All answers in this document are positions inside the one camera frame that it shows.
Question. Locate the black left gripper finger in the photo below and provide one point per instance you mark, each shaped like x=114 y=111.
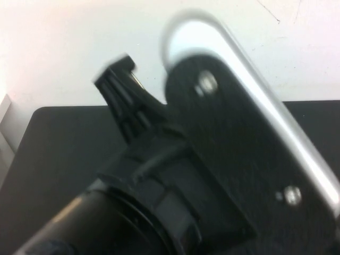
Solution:
x=122 y=101

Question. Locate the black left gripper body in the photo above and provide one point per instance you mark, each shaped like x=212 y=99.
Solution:
x=170 y=164

